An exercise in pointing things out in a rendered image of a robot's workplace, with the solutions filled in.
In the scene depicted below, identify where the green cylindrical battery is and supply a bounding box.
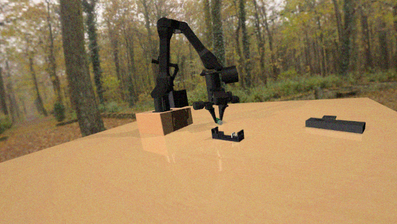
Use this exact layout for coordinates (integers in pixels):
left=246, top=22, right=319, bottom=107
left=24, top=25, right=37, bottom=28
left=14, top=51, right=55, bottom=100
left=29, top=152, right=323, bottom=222
left=216, top=117, right=223, bottom=125

